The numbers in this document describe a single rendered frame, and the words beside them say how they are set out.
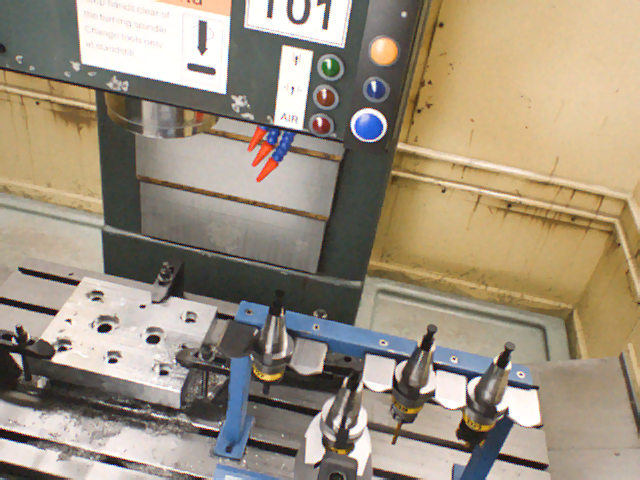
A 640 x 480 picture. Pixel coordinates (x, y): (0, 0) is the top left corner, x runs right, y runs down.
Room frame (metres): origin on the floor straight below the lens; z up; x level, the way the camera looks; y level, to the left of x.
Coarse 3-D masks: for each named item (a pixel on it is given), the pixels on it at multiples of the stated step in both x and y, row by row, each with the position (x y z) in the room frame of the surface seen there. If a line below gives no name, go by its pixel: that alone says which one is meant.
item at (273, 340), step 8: (272, 320) 0.69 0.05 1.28; (280, 320) 0.69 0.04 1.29; (264, 328) 0.69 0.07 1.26; (272, 328) 0.68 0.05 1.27; (280, 328) 0.69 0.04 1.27; (264, 336) 0.69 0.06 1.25; (272, 336) 0.68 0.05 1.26; (280, 336) 0.69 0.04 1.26; (264, 344) 0.68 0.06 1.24; (272, 344) 0.68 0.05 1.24; (280, 344) 0.68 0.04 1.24; (272, 352) 0.68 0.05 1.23; (280, 352) 0.68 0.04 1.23
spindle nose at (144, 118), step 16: (112, 96) 0.78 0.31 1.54; (112, 112) 0.79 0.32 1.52; (128, 112) 0.77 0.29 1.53; (144, 112) 0.76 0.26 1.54; (160, 112) 0.76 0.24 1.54; (176, 112) 0.77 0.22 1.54; (192, 112) 0.78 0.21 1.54; (128, 128) 0.77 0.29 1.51; (144, 128) 0.76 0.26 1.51; (160, 128) 0.77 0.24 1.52; (176, 128) 0.77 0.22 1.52; (192, 128) 0.79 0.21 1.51; (208, 128) 0.81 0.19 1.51
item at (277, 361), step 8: (256, 336) 0.71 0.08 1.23; (288, 336) 0.72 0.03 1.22; (256, 344) 0.69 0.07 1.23; (288, 344) 0.70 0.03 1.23; (256, 352) 0.68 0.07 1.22; (264, 352) 0.68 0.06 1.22; (288, 352) 0.69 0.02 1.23; (256, 360) 0.68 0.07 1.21; (264, 360) 0.68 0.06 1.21; (272, 360) 0.67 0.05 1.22; (280, 360) 0.67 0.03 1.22; (272, 368) 0.67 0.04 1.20; (280, 368) 0.67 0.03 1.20
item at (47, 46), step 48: (0, 0) 0.64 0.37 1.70; (48, 0) 0.64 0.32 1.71; (240, 0) 0.63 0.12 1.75; (0, 48) 0.64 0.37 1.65; (48, 48) 0.64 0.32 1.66; (240, 48) 0.63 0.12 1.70; (336, 48) 0.62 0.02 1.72; (144, 96) 0.63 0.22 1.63; (192, 96) 0.63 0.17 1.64; (240, 96) 0.63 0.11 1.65
